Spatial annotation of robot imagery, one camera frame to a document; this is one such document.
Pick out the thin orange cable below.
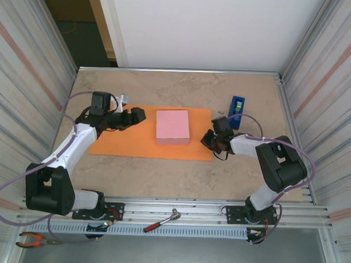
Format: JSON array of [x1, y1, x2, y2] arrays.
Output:
[[61, 20, 79, 36]]

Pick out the long aluminium table edge rail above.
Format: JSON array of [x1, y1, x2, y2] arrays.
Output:
[[77, 63, 283, 81]]

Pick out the pink gift box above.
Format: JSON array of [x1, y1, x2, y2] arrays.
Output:
[[154, 108, 192, 148]]

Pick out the stepped aluminium table side rail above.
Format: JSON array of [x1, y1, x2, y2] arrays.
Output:
[[270, 73, 323, 206]]

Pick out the wide aluminium mounting rail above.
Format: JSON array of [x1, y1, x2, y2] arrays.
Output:
[[16, 190, 335, 233]]

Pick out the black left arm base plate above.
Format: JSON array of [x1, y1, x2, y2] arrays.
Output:
[[72, 200, 125, 222]]

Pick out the blue tape dispenser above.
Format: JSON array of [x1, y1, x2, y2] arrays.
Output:
[[227, 95, 247, 130]]

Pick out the red-handled ratchet wrench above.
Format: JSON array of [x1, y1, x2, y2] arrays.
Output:
[[143, 207, 182, 235]]

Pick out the grey slotted cable duct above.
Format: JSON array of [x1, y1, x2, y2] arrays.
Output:
[[28, 219, 249, 242]]

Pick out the black power connector module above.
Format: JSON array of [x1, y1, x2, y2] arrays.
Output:
[[245, 227, 267, 246], [84, 219, 115, 240]]

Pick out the orange-handled pliers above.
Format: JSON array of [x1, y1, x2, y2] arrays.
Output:
[[15, 231, 63, 250]]

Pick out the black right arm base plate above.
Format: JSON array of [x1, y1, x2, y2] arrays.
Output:
[[226, 205, 279, 227]]

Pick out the orange cloth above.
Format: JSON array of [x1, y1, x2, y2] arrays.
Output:
[[88, 102, 215, 162]]

